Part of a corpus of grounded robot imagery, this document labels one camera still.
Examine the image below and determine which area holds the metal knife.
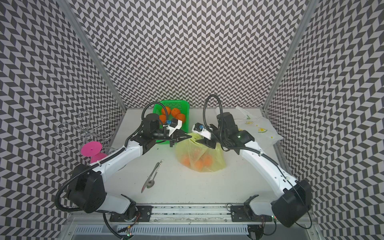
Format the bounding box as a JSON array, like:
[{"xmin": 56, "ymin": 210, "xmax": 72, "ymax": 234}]
[{"xmin": 141, "ymin": 160, "xmax": 163, "ymax": 193}]

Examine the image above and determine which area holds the pink plastic cup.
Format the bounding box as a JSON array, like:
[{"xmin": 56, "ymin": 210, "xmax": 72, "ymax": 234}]
[{"xmin": 81, "ymin": 141, "xmax": 108, "ymax": 164}]

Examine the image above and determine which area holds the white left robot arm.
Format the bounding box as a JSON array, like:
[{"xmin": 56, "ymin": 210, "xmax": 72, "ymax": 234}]
[{"xmin": 55, "ymin": 114, "xmax": 190, "ymax": 214}]

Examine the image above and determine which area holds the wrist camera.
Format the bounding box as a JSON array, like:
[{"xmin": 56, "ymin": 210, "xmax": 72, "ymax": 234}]
[
  {"xmin": 192, "ymin": 123, "xmax": 212, "ymax": 140},
  {"xmin": 165, "ymin": 118, "xmax": 183, "ymax": 137}
]

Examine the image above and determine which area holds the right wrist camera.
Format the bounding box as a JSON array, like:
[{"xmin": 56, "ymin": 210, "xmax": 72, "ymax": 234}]
[{"xmin": 192, "ymin": 123, "xmax": 212, "ymax": 140}]

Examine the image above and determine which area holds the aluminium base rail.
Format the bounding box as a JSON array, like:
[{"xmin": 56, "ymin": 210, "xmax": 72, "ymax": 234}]
[{"xmin": 59, "ymin": 203, "xmax": 324, "ymax": 240}]

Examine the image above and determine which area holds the metal spoon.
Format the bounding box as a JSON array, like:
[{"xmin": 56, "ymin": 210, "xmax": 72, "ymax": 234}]
[{"xmin": 146, "ymin": 160, "xmax": 164, "ymax": 189}]

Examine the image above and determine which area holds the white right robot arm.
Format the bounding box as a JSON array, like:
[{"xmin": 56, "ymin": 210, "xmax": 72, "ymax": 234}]
[{"xmin": 192, "ymin": 112, "xmax": 312, "ymax": 228}]

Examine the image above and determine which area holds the green plastic basket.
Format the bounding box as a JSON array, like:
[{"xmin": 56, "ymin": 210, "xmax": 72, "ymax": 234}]
[{"xmin": 153, "ymin": 100, "xmax": 192, "ymax": 144}]

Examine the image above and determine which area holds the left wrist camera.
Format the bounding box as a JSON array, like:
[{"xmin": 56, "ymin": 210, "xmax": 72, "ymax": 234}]
[{"xmin": 165, "ymin": 118, "xmax": 183, "ymax": 137}]

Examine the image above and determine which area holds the yellow-green plastic bag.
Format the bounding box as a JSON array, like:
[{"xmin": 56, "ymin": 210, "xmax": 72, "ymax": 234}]
[{"xmin": 175, "ymin": 133, "xmax": 227, "ymax": 173}]

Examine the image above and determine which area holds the white printed plastic bag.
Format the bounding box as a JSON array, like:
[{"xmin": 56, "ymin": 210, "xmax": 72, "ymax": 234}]
[{"xmin": 232, "ymin": 106, "xmax": 283, "ymax": 149}]

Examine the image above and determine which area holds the metal wire rack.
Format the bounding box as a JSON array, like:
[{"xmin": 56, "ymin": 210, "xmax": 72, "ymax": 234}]
[{"xmin": 54, "ymin": 110, "xmax": 111, "ymax": 155}]

